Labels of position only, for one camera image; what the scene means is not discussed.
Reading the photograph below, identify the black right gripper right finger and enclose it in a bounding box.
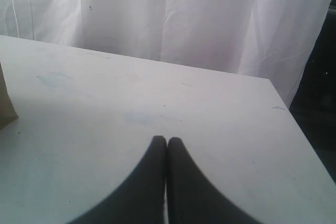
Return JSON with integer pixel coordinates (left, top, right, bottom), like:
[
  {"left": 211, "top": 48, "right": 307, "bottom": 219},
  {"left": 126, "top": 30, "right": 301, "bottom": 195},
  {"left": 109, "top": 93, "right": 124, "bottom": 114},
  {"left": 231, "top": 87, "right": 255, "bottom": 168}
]
[{"left": 166, "top": 137, "right": 259, "bottom": 223}]

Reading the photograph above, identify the large brown paper bag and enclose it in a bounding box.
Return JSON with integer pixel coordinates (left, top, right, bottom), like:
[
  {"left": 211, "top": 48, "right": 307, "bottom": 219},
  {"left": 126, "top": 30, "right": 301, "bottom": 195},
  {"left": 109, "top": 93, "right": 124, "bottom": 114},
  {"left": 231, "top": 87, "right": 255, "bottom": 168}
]
[{"left": 0, "top": 67, "right": 18, "bottom": 130}]

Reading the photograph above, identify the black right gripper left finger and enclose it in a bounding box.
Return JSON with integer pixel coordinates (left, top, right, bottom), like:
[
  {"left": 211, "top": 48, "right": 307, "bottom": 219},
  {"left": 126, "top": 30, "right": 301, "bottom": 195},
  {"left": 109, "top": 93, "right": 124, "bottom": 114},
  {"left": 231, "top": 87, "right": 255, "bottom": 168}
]
[{"left": 71, "top": 136, "right": 166, "bottom": 223}]

